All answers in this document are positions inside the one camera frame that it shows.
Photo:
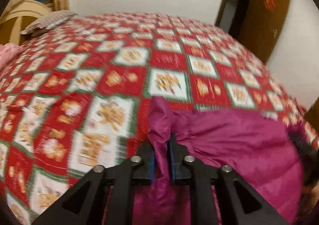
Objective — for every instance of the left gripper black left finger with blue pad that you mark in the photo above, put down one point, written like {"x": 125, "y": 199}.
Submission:
{"x": 104, "y": 195}

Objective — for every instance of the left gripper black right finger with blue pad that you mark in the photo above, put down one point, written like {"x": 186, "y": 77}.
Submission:
{"x": 218, "y": 195}

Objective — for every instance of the magenta quilted down jacket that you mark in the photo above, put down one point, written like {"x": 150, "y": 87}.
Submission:
{"x": 258, "y": 148}

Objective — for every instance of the red white teddy bedspread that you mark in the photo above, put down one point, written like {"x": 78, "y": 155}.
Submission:
{"x": 70, "y": 100}

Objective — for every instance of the pink floral folded blanket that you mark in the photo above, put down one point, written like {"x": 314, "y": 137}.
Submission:
{"x": 8, "y": 52}

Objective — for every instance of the grey striped pillow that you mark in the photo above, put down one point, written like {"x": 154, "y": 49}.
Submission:
{"x": 49, "y": 21}

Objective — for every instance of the beige curved headboard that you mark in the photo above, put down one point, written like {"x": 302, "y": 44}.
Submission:
{"x": 19, "y": 18}

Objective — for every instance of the brown wooden door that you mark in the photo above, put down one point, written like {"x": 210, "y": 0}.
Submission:
{"x": 262, "y": 26}

